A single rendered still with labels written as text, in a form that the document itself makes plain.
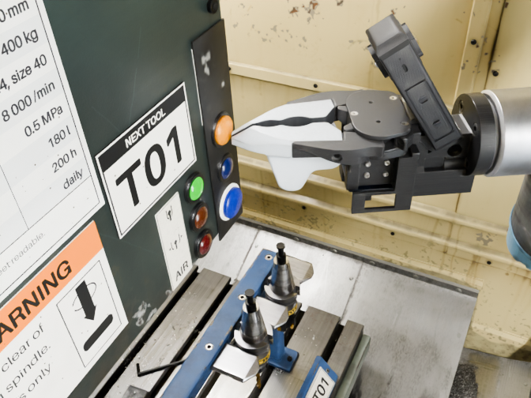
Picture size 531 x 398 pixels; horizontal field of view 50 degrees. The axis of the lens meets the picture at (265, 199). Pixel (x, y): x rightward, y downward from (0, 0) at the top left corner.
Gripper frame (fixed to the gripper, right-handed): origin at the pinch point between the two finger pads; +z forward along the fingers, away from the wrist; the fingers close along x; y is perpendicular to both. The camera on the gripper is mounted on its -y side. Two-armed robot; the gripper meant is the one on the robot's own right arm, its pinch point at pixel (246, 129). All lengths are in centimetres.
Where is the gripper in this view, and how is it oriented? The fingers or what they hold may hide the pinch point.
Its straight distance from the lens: 47.4
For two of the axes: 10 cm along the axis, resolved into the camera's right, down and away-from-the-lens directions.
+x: -0.6, -6.5, 7.6
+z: -10.0, 0.7, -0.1
